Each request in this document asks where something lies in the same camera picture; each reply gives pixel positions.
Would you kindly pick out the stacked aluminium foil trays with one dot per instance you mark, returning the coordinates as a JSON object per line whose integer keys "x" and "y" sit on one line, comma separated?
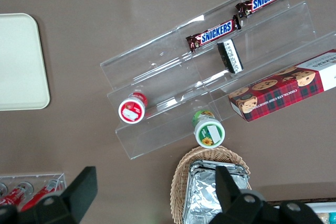
{"x": 202, "y": 195}

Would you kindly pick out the cream plastic tray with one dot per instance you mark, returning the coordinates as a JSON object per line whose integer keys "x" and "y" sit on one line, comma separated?
{"x": 21, "y": 64}

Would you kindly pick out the beige rice cracker bag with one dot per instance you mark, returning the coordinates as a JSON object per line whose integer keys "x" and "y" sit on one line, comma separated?
{"x": 325, "y": 218}

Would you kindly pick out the clear acrylic tiered shelf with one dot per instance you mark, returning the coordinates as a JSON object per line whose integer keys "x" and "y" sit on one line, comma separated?
{"x": 162, "y": 58}

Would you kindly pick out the red tartan cookie box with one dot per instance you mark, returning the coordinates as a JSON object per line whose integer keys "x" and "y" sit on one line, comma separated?
{"x": 275, "y": 95}

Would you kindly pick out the small black snack box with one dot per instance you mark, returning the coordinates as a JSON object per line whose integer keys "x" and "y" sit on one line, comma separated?
{"x": 231, "y": 56}

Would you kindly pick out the clear acrylic bottle rack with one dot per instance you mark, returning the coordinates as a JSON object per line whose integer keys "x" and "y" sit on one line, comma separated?
{"x": 60, "y": 178}

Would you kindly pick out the teal snack pack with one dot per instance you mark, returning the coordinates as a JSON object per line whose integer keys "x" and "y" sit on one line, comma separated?
{"x": 333, "y": 218}

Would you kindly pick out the green lidded snack cup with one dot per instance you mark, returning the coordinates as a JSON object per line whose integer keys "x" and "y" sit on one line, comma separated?
{"x": 210, "y": 133}

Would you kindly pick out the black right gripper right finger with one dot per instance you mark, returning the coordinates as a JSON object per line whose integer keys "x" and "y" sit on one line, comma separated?
{"x": 231, "y": 200}

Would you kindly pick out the white rectangular snack bin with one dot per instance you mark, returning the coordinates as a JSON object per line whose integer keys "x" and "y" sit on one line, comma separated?
{"x": 323, "y": 206}

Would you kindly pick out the light wicker basket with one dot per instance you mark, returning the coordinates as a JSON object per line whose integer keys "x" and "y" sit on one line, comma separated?
{"x": 181, "y": 176}

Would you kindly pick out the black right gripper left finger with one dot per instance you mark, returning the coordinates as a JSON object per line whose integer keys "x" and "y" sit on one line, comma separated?
{"x": 76, "y": 195}

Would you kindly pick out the red lidded snack cup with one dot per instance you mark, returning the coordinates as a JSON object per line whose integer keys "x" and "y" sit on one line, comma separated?
{"x": 131, "y": 110}

